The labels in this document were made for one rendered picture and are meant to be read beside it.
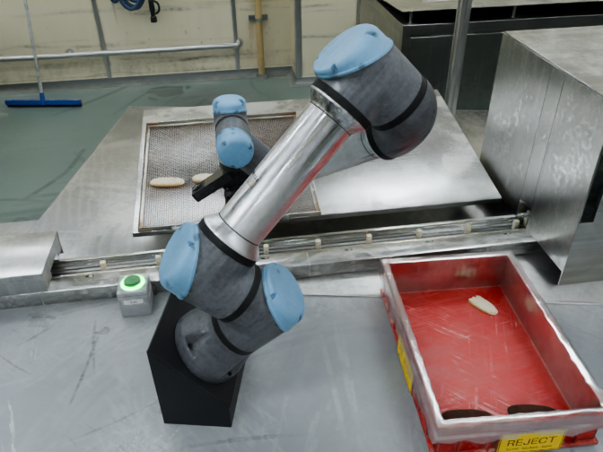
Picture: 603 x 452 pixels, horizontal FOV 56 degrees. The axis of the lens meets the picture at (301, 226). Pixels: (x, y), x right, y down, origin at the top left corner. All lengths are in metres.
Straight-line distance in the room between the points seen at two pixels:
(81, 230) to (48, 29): 3.61
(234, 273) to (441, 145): 1.11
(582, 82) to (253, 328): 0.90
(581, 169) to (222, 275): 0.87
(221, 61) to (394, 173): 3.58
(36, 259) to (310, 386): 0.74
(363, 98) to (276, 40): 4.27
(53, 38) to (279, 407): 4.42
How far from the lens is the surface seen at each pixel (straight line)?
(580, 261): 1.54
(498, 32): 3.32
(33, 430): 1.27
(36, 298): 1.52
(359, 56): 0.87
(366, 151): 1.04
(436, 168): 1.79
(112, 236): 1.71
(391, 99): 0.91
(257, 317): 0.97
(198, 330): 1.06
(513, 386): 1.28
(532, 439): 1.15
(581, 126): 1.43
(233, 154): 1.17
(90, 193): 1.94
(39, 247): 1.56
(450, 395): 1.23
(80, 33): 5.19
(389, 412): 1.19
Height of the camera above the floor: 1.76
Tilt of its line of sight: 35 degrees down
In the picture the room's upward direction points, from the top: 1 degrees counter-clockwise
